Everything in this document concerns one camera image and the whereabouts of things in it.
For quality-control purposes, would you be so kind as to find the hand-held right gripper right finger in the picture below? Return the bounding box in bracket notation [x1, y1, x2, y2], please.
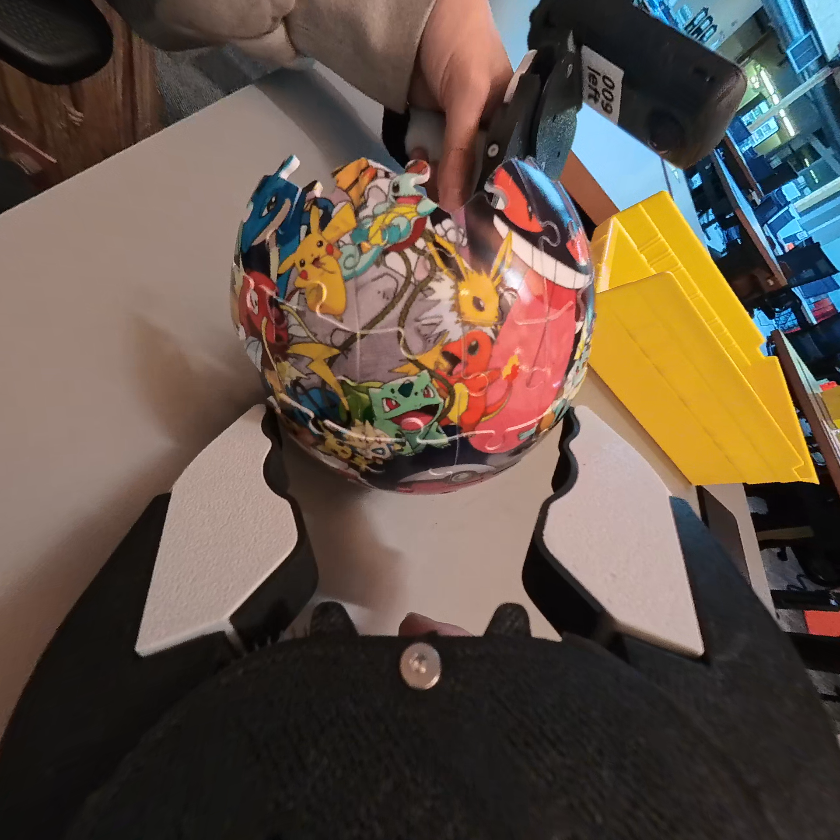
[524, 407, 714, 661]

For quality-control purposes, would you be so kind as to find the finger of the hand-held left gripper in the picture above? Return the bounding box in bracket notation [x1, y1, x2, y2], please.
[480, 49, 543, 166]
[524, 31, 586, 185]

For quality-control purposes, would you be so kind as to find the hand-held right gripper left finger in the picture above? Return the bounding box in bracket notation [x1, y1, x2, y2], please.
[134, 403, 320, 658]

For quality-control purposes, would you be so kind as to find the colourful cartoon puzzle ball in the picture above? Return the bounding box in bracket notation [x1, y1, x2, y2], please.
[230, 154, 597, 494]

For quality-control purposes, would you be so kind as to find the person's left hand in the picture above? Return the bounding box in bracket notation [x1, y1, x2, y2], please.
[407, 0, 514, 212]

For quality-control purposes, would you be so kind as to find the person's right hand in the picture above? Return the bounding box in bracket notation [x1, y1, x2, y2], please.
[399, 612, 475, 639]

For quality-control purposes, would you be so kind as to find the yellow plastic bin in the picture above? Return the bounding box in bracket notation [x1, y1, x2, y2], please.
[591, 190, 770, 370]
[593, 272, 821, 488]

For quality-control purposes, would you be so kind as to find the cluttered storage shelving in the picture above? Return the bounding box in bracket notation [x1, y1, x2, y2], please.
[676, 0, 840, 631]

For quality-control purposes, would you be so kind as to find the black office chair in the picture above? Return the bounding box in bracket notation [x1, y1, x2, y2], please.
[0, 0, 114, 86]

